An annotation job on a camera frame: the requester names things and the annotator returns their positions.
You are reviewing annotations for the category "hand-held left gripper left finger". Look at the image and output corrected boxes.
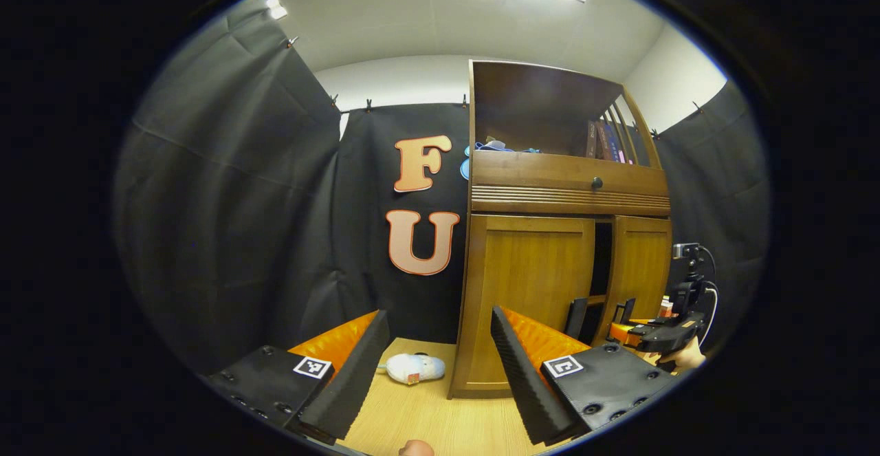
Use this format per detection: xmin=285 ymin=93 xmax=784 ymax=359
xmin=206 ymin=310 xmax=391 ymax=443

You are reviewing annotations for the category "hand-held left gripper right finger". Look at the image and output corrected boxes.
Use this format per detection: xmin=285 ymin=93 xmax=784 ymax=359
xmin=490 ymin=305 xmax=678 ymax=446

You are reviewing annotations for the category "blue toy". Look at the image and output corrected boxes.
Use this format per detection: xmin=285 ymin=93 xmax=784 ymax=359
xmin=473 ymin=140 xmax=540 ymax=155

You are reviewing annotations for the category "wooden cabinet drawer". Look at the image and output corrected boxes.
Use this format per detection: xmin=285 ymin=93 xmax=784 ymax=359
xmin=470 ymin=150 xmax=671 ymax=217

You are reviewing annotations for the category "white plush toy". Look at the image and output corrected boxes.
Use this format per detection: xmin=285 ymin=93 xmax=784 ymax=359
xmin=377 ymin=353 xmax=446 ymax=385

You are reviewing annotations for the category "wooden cabinet door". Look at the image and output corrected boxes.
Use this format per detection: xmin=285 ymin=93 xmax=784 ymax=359
xmin=467 ymin=215 xmax=596 ymax=386
xmin=608 ymin=217 xmax=672 ymax=326

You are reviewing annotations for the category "wooden double-door shoe cabinet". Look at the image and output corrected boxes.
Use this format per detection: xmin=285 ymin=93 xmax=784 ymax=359
xmin=448 ymin=59 xmax=673 ymax=400

